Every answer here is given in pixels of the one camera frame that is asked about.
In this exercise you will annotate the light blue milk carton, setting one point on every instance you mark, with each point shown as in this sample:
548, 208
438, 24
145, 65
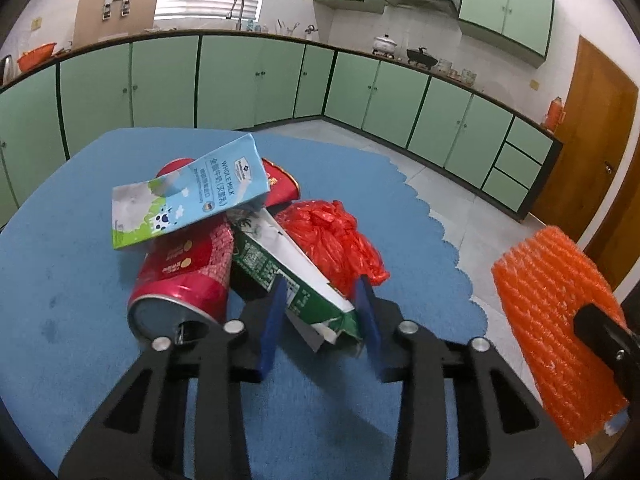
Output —
210, 185

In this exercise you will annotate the green base cabinets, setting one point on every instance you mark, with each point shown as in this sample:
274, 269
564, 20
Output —
165, 80

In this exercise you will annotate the metal faucet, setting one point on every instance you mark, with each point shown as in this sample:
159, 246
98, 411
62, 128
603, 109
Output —
238, 20

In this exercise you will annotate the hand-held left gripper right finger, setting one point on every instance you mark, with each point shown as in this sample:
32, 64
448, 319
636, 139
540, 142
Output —
370, 330

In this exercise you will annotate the white cooking pot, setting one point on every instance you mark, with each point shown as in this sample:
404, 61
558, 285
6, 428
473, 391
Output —
385, 45

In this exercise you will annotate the green wall cabinets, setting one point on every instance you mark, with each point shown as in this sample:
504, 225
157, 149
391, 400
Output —
505, 10

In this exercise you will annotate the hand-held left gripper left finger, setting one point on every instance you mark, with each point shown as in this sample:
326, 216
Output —
272, 330

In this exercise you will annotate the steel electric kettle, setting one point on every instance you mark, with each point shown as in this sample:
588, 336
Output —
5, 67

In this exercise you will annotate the black wok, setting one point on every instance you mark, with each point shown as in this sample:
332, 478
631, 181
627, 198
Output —
422, 56

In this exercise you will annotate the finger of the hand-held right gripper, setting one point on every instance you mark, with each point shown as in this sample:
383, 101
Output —
607, 342

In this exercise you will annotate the red drink can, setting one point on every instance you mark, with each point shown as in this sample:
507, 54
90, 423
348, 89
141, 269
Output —
185, 270

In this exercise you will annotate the orange foam fruit net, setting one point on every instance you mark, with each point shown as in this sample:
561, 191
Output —
545, 320

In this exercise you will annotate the blue scalloped tablecloth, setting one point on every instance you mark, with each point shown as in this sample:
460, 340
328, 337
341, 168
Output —
75, 260

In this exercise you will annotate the small metal kettle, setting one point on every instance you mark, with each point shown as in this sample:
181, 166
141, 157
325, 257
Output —
311, 32

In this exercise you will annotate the wooden door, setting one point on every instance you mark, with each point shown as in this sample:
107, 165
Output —
590, 135
620, 250

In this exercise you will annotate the orange basin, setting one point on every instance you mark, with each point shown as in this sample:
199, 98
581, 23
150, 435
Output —
35, 57

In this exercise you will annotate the small glass jar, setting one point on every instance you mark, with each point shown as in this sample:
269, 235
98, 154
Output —
468, 76
445, 66

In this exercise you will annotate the orange thermos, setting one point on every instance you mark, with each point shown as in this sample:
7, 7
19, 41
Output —
554, 115

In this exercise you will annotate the utensil holder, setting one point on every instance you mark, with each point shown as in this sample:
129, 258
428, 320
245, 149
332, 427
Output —
289, 30

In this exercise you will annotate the red tin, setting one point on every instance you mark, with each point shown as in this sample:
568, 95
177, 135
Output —
282, 187

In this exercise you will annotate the red plastic bag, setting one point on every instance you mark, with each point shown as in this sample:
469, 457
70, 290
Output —
330, 235

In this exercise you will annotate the green cabinet drawer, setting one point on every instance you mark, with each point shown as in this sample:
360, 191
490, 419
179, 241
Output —
506, 186
529, 137
518, 161

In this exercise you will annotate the cardboard box on counter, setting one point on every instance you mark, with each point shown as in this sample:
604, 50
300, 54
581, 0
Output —
90, 20

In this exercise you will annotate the green and white carton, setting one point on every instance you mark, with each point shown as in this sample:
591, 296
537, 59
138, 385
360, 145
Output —
280, 255

